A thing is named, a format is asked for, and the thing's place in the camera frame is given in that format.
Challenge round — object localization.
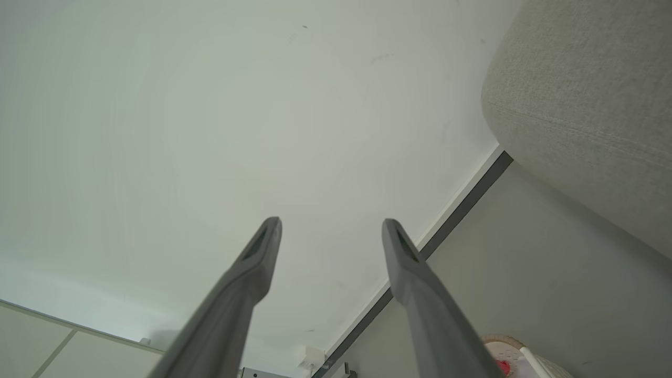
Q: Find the grey fabric sofa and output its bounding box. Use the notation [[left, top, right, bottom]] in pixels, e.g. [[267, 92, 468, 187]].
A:
[[481, 0, 672, 259]]

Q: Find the white wall socket box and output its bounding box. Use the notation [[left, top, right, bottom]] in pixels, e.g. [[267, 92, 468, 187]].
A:
[[298, 346, 327, 371]]

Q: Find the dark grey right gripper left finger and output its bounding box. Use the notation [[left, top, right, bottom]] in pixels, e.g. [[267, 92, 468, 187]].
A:
[[149, 217, 282, 378]]

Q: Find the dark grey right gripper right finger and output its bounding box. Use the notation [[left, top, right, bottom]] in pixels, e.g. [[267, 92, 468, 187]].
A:
[[382, 219, 505, 378]]

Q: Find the white laundry basket brown rim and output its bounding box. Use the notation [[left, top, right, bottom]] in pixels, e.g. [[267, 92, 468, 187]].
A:
[[480, 334, 575, 378]]

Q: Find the white partition with grey frame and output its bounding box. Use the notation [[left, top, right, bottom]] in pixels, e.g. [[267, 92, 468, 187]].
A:
[[0, 299, 166, 378]]

